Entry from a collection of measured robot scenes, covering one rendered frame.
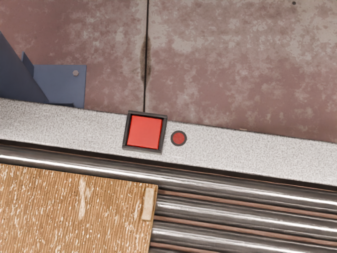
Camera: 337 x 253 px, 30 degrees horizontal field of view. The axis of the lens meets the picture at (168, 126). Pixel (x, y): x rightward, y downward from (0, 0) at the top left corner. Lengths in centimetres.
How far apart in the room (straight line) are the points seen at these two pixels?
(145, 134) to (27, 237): 29
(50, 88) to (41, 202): 111
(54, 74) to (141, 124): 110
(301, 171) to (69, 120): 46
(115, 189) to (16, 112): 26
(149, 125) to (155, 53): 108
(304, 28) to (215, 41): 32
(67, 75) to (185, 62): 42
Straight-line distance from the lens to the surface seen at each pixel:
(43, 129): 125
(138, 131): 120
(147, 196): 114
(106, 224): 116
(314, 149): 122
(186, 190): 119
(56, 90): 225
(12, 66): 177
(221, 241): 116
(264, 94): 222
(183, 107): 219
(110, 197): 117
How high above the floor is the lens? 208
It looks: 73 degrees down
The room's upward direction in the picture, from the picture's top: 9 degrees counter-clockwise
